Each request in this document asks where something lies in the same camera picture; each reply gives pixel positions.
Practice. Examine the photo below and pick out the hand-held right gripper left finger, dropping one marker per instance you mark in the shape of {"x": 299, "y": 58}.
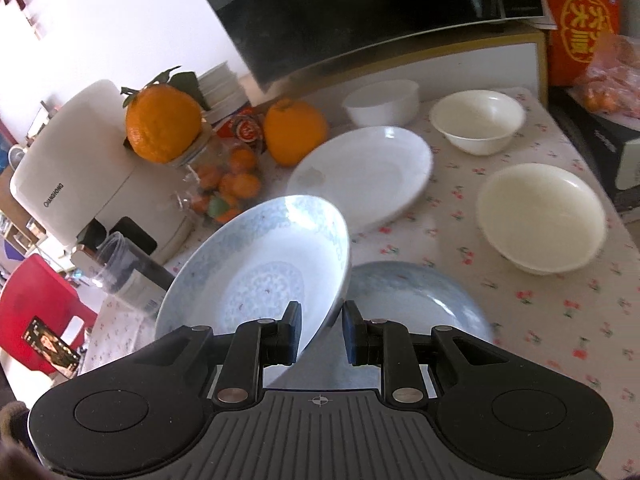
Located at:
{"x": 294, "y": 332}

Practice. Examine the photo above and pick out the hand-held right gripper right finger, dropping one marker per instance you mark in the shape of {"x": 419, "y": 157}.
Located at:
{"x": 352, "y": 335}

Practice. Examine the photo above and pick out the blue patterned bowl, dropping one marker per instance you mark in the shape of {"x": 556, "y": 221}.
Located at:
{"x": 260, "y": 260}

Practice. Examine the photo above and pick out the white bowl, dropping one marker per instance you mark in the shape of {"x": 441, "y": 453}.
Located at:
{"x": 477, "y": 120}
{"x": 380, "y": 102}

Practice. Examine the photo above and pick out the stack of white plates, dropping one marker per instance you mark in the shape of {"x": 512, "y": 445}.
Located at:
{"x": 220, "y": 90}

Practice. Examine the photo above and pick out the blue patterned plate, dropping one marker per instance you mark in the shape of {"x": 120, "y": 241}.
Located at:
{"x": 415, "y": 290}

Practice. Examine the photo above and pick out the pile of small tangerines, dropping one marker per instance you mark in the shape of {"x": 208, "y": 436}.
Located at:
{"x": 235, "y": 182}

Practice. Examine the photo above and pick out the white plate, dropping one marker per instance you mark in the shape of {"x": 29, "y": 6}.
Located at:
{"x": 365, "y": 170}

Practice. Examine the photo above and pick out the cherry print tablecloth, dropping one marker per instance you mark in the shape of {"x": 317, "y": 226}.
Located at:
{"x": 525, "y": 335}

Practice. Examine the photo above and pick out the bag of small oranges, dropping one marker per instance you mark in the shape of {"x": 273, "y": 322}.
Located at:
{"x": 220, "y": 160}

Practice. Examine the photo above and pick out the red label container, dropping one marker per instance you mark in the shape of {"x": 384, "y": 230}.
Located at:
{"x": 245, "y": 130}

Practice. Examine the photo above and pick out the large cream bowl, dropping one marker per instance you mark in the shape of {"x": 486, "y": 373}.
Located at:
{"x": 540, "y": 215}

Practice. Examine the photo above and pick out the smartphone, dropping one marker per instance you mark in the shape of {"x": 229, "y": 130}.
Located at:
{"x": 50, "y": 347}

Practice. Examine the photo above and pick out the large orange with leaves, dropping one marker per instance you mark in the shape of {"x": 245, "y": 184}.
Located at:
{"x": 162, "y": 125}

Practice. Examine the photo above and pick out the red plastic chair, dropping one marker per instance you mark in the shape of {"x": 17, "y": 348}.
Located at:
{"x": 40, "y": 300}

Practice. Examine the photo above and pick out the white kitchen appliance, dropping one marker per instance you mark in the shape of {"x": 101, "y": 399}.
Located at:
{"x": 85, "y": 170}

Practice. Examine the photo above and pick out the black cardboard box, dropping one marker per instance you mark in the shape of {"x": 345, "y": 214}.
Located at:
{"x": 595, "y": 140}

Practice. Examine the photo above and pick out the black microwave oven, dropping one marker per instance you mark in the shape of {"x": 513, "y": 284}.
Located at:
{"x": 350, "y": 5}

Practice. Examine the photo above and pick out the clear plastic bag of tangerines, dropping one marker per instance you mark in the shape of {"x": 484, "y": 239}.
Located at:
{"x": 610, "y": 80}

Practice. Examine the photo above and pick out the red yellow snack canister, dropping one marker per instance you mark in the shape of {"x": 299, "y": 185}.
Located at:
{"x": 580, "y": 25}

